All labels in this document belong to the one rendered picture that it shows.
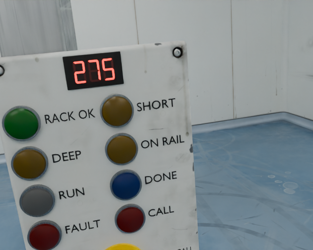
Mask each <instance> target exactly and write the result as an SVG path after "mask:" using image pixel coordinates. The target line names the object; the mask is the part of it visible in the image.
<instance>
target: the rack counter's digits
mask: <svg viewBox="0 0 313 250"><path fill-rule="evenodd" d="M71 67H72V73H73V80H74V85H79V84H87V83H96V82H105V81H113V80H117V78H116V70H115V61H114V57H107V58H97V59H87V60H78V61H71Z"/></svg>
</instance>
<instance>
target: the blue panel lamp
mask: <svg viewBox="0 0 313 250"><path fill-rule="evenodd" d="M140 186H141V185H140V180H139V178H138V177H137V176H136V175H135V174H132V173H121V174H119V175H118V176H117V177H116V178H115V179H114V181H113V183H112V191H113V193H114V194H115V195H116V196H117V197H119V198H121V199H129V198H132V197H134V196H135V195H136V194H137V193H138V191H139V189H140Z"/></svg>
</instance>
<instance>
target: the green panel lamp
mask: <svg viewBox="0 0 313 250"><path fill-rule="evenodd" d="M38 126H39V124H38V119H37V117H36V116H35V114H34V113H33V112H31V111H30V110H28V109H24V108H17V109H14V110H11V111H10V112H9V113H8V114H7V115H6V117H5V119H4V127H5V130H6V132H7V133H8V134H9V135H10V136H12V137H14V138H16V139H28V138H30V137H32V136H33V135H34V134H35V133H36V132H37V130H38Z"/></svg>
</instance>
